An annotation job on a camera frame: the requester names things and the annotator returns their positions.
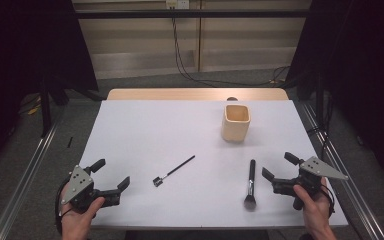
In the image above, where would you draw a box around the white wall socket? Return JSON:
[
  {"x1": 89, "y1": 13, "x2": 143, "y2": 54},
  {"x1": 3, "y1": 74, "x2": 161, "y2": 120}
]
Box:
[{"x1": 165, "y1": 0, "x2": 190, "y2": 10}]

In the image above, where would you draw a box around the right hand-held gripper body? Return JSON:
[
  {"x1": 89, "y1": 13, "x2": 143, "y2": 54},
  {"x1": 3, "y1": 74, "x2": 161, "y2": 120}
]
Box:
[{"x1": 271, "y1": 156, "x2": 350, "y2": 211}]

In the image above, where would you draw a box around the yellow floor object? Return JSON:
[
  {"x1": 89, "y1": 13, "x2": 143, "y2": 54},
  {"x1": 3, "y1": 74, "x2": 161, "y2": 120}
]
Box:
[{"x1": 26, "y1": 103, "x2": 43, "y2": 116}]

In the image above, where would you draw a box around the person's right hand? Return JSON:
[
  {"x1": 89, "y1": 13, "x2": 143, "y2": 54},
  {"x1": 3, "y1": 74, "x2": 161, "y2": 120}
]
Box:
[{"x1": 292, "y1": 177, "x2": 332, "y2": 232}]

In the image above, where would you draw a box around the beige square cup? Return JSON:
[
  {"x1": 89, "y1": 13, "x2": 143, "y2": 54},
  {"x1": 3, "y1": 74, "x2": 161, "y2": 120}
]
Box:
[{"x1": 220, "y1": 104, "x2": 252, "y2": 144}]

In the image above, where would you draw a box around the thin black eyebrow brush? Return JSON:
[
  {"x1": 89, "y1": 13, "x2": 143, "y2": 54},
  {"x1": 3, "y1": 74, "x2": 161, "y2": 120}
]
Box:
[{"x1": 152, "y1": 154, "x2": 196, "y2": 188}]

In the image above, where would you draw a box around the black metal stand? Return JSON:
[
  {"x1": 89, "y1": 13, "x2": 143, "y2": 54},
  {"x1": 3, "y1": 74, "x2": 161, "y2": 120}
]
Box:
[
  {"x1": 39, "y1": 74, "x2": 53, "y2": 138},
  {"x1": 314, "y1": 71, "x2": 326, "y2": 134}
]

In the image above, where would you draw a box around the black curtain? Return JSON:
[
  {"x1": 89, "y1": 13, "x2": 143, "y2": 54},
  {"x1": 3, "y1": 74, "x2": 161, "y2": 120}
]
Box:
[
  {"x1": 0, "y1": 0, "x2": 100, "y2": 178},
  {"x1": 284, "y1": 0, "x2": 384, "y2": 192}
]

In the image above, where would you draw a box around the white table mat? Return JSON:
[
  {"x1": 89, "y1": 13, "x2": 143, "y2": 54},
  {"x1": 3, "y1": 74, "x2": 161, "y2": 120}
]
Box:
[{"x1": 74, "y1": 99, "x2": 349, "y2": 230}]

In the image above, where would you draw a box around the black wall cable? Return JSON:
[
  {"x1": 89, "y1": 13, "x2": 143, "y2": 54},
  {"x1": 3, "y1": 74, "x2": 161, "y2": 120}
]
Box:
[{"x1": 171, "y1": 8, "x2": 291, "y2": 88}]

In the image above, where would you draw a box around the left hand-held gripper cable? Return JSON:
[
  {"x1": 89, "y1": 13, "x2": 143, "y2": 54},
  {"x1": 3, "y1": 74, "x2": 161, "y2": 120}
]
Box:
[{"x1": 55, "y1": 182, "x2": 68, "y2": 235}]

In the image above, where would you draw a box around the large black makeup brush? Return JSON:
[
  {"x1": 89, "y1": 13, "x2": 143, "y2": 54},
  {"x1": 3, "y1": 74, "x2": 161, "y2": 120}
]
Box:
[{"x1": 243, "y1": 158, "x2": 258, "y2": 211}]

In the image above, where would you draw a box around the aluminium floor rail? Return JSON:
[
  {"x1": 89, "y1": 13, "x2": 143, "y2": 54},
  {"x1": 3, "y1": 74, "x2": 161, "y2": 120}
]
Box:
[
  {"x1": 301, "y1": 101, "x2": 384, "y2": 240},
  {"x1": 0, "y1": 109, "x2": 65, "y2": 240}
]

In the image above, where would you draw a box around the person's left hand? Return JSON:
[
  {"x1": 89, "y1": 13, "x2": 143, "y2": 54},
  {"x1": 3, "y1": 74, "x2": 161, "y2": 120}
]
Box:
[{"x1": 60, "y1": 183, "x2": 106, "y2": 236}]

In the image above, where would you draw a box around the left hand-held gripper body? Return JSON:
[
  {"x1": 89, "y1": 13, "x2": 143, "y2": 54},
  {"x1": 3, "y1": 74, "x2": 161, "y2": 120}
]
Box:
[{"x1": 61, "y1": 164, "x2": 121, "y2": 215}]

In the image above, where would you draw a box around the black horizontal bar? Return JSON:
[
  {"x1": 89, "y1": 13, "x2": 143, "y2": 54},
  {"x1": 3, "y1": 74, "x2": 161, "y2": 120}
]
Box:
[{"x1": 74, "y1": 9, "x2": 312, "y2": 19}]

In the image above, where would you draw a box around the right hand-held gripper cable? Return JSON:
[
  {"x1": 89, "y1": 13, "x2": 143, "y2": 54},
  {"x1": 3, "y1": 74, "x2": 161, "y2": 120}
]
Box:
[{"x1": 319, "y1": 184, "x2": 336, "y2": 218}]

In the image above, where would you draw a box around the wooden table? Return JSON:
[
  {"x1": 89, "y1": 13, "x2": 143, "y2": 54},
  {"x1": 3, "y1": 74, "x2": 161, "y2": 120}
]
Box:
[{"x1": 106, "y1": 87, "x2": 289, "y2": 102}]

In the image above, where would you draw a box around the hand-held gripper cable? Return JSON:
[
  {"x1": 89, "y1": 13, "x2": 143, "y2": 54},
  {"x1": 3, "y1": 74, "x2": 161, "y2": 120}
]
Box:
[
  {"x1": 55, "y1": 182, "x2": 68, "y2": 235},
  {"x1": 319, "y1": 184, "x2": 336, "y2": 218}
]

